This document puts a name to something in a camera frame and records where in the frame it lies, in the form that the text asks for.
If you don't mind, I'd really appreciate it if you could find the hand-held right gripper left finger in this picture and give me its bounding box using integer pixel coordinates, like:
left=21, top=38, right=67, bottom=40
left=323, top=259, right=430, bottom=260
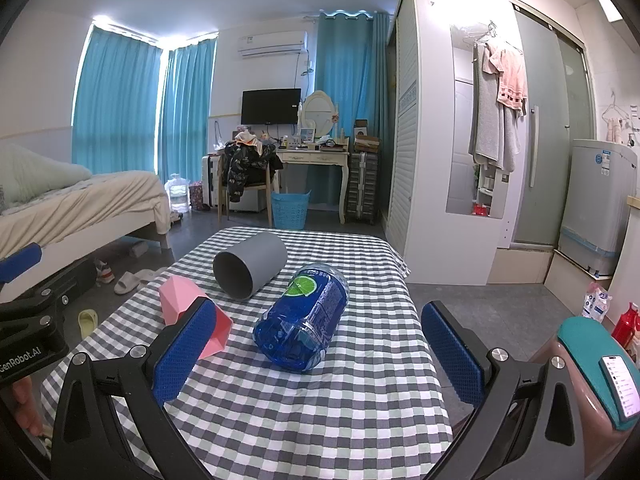
left=50, top=296, right=221, bottom=480

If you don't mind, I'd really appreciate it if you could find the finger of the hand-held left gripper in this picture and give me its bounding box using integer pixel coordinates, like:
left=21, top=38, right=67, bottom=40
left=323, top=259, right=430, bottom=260
left=0, top=242, right=44, bottom=285

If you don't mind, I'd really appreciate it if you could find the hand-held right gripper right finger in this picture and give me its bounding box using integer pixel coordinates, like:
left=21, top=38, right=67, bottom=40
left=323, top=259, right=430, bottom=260
left=421, top=301, right=621, bottom=480

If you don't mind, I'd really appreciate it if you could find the blue plastic bottle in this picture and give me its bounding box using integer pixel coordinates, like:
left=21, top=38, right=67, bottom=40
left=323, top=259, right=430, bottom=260
left=252, top=262, right=350, bottom=373

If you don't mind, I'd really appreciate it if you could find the pink faceted cup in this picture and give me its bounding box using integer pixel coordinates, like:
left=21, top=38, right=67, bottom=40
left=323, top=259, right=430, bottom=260
left=159, top=275, right=234, bottom=360

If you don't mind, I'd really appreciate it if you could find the grey cup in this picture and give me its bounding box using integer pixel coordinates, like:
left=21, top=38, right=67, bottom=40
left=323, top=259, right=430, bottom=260
left=212, top=231, right=288, bottom=302

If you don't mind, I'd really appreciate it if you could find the person's left hand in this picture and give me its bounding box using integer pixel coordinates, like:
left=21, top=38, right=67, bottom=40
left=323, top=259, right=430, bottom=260
left=9, top=374, right=49, bottom=439

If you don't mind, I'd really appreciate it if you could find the yellow slipper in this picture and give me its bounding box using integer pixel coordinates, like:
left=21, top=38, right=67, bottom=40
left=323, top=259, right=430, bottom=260
left=77, top=310, right=99, bottom=342

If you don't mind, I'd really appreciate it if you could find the white bed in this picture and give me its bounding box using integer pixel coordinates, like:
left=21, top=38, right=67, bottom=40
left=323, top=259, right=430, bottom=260
left=0, top=127, right=173, bottom=306

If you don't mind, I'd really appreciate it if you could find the pale green quilt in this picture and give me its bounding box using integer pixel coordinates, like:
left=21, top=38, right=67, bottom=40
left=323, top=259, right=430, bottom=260
left=0, top=137, right=93, bottom=211

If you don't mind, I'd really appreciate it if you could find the grey white checkered tablecloth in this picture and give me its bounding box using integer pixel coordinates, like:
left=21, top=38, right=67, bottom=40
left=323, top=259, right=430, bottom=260
left=40, top=226, right=453, bottom=480

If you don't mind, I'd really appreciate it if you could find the clear water jug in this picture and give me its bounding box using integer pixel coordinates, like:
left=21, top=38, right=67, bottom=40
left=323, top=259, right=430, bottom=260
left=166, top=173, right=192, bottom=214

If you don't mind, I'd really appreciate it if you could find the white detergent bag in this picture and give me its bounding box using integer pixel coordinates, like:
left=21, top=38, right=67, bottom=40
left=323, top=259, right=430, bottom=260
left=581, top=282, right=614, bottom=322

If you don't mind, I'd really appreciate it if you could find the wooden chair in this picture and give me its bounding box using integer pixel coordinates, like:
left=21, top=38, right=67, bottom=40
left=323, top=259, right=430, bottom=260
left=217, top=152, right=281, bottom=228

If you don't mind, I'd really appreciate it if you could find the white suitcase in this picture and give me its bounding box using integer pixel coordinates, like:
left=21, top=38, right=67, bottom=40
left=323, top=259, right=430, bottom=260
left=201, top=154, right=226, bottom=208

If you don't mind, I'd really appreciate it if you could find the blue plastic laundry basket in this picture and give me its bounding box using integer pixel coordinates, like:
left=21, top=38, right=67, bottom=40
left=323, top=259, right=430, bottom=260
left=270, top=190, right=312, bottom=230

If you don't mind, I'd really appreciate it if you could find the smartphone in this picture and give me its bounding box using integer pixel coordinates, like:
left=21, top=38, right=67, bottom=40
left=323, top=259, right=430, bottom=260
left=600, top=354, right=640, bottom=420

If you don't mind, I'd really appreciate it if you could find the red bottle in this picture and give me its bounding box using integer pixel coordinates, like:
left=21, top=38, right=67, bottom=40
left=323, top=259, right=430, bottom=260
left=611, top=302, right=640, bottom=348

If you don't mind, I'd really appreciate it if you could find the wide teal window curtain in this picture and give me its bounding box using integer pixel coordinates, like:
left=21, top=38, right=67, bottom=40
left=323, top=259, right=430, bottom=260
left=72, top=20, right=163, bottom=181

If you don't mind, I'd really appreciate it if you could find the dark patterned jacket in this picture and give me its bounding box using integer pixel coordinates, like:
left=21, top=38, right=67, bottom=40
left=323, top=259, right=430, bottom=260
left=223, top=140, right=283, bottom=203

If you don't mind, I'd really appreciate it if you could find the white washing machine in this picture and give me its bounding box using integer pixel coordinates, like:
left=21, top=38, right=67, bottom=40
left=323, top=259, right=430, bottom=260
left=557, top=138, right=638, bottom=278

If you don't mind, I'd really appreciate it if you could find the narrow teal window curtain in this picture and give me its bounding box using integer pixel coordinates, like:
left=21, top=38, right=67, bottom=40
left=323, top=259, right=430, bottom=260
left=159, top=37, right=218, bottom=186

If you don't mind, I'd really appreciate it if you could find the cream dressing table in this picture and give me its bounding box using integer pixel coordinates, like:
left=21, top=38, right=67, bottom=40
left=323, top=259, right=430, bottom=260
left=275, top=142, right=351, bottom=225

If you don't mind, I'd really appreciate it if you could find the grey hanging towel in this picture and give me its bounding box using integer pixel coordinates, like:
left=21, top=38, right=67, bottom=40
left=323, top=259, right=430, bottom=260
left=468, top=40, right=521, bottom=173

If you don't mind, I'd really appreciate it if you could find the cardboard box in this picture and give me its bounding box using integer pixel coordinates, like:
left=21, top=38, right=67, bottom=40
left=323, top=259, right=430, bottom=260
left=354, top=119, right=381, bottom=153

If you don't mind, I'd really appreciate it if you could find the frosted glass sliding door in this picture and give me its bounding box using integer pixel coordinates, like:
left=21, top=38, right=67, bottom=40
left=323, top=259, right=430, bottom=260
left=507, top=0, right=596, bottom=251

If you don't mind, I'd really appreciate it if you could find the black television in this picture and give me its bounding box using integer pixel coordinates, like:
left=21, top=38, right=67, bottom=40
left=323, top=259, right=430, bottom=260
left=241, top=88, right=302, bottom=125

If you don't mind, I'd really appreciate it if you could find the oval vanity mirror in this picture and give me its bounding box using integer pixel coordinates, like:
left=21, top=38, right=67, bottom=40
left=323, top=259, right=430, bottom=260
left=298, top=91, right=337, bottom=141

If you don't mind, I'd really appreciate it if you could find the pink hanging garment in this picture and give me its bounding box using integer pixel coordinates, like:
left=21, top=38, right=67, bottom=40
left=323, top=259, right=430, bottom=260
left=485, top=40, right=529, bottom=117

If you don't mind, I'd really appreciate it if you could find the teal curtain beside wardrobe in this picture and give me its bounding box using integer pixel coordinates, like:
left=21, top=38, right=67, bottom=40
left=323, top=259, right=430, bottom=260
left=314, top=10, right=391, bottom=206

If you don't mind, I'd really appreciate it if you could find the white air conditioner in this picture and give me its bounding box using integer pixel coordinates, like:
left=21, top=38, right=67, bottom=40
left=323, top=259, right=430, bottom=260
left=237, top=31, right=309, bottom=60

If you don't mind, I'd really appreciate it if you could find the wardrobe wall mirror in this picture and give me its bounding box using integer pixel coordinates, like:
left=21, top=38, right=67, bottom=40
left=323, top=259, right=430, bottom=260
left=446, top=24, right=516, bottom=220

